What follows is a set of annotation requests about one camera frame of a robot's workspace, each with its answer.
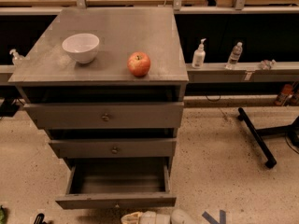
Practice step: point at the grey top drawer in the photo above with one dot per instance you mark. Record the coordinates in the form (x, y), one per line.
(106, 115)

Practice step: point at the orange spray can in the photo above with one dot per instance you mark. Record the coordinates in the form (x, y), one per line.
(284, 94)

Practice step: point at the white pump lotion bottle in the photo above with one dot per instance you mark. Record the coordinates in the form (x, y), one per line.
(199, 55)

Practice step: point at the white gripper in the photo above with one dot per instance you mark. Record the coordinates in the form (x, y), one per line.
(149, 217)

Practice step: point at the red apple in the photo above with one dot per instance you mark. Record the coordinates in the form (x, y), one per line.
(139, 64)

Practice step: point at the grey bottom drawer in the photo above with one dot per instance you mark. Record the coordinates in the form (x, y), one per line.
(118, 183)

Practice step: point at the black object floor bottom left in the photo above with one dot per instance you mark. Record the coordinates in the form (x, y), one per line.
(40, 219)

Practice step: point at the crumpled clear plastic wrap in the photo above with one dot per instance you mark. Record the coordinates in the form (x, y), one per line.
(267, 65)

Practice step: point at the grey middle drawer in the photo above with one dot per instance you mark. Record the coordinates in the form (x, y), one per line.
(114, 148)

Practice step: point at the green object floor edge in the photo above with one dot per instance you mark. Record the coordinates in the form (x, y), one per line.
(2, 215)

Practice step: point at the clear plastic water bottle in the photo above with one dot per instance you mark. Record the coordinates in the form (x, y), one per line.
(234, 56)

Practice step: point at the grey drawer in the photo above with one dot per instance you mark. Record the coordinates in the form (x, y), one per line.
(106, 115)
(114, 148)
(118, 183)

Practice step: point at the black stand base legs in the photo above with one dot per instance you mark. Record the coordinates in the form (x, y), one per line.
(291, 131)

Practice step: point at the clear pump bottle left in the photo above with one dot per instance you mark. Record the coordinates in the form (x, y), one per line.
(16, 57)

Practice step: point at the white ceramic bowl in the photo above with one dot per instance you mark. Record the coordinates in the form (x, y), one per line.
(82, 48)

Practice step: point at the grey drawer cabinet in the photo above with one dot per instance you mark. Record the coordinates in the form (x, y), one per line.
(48, 75)

